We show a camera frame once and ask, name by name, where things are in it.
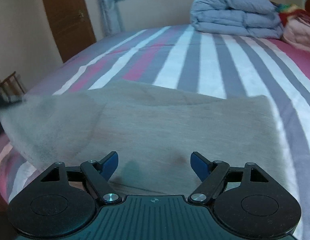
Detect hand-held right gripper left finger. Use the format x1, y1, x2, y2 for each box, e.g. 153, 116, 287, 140
40, 151, 123, 204

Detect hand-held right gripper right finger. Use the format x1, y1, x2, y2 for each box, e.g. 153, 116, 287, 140
187, 151, 270, 204

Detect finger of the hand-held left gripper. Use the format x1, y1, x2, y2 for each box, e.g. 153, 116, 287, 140
0, 90, 25, 110

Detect grey pants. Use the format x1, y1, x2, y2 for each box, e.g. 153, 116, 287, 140
0, 80, 282, 196

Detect small wooden chair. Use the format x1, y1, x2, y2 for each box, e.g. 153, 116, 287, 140
0, 71, 26, 97

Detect brown wooden door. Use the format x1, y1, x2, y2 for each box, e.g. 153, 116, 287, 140
39, 0, 97, 63

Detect bed with striped sheet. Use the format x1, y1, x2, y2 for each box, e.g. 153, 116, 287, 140
0, 24, 310, 240

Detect grey blue curtain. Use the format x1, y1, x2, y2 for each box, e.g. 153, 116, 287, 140
91, 0, 123, 37

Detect folded light blue duvet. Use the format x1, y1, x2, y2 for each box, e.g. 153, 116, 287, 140
190, 0, 285, 40

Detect folded pale pink blanket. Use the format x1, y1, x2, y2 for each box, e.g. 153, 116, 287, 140
281, 17, 310, 53

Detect colourful patterned red blanket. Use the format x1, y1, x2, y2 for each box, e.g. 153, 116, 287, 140
274, 2, 308, 27

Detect folded dusty pink sheets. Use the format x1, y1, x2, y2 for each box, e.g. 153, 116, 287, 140
295, 11, 310, 29

